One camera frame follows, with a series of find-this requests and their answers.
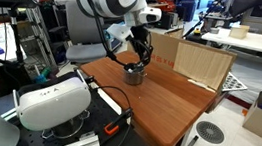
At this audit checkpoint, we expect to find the small wooden box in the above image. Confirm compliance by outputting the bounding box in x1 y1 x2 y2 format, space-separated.
228 23 251 41

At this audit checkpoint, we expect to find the grey office chair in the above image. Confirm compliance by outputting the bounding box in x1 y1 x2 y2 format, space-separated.
57 0 121 69

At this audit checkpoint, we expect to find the white tape strip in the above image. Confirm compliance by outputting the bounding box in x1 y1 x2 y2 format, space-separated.
186 78 219 94

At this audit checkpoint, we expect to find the round floor drain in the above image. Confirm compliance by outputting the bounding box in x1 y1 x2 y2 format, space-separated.
193 119 227 146

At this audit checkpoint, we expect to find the white table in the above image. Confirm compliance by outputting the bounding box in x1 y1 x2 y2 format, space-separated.
199 24 262 57

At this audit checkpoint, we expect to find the black perforated breadboard plate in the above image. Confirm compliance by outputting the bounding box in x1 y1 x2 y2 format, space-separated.
17 76 170 146

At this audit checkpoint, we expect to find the orange black clamp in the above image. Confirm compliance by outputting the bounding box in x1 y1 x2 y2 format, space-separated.
102 104 135 139

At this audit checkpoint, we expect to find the black camera on tripod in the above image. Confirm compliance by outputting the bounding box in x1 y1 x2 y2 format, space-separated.
0 0 41 72

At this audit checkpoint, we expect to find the black headset cable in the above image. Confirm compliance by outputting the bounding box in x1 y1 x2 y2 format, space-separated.
85 82 137 146

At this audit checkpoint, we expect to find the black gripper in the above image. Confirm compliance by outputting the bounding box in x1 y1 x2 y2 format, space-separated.
124 23 155 75

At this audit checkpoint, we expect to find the perforated white tray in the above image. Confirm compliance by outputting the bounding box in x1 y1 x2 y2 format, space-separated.
220 70 250 96

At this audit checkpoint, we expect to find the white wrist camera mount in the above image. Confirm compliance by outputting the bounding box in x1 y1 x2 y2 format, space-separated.
104 23 135 45

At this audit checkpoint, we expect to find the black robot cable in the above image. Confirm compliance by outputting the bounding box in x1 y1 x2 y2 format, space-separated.
59 0 160 73

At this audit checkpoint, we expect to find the small silver pot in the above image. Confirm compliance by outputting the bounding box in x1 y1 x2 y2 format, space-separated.
121 65 147 88

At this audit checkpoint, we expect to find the teal handled tool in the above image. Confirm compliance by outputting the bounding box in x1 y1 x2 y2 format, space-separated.
32 64 53 86

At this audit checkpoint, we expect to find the white VR headset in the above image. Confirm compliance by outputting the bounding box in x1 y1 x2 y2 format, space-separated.
7 68 95 138

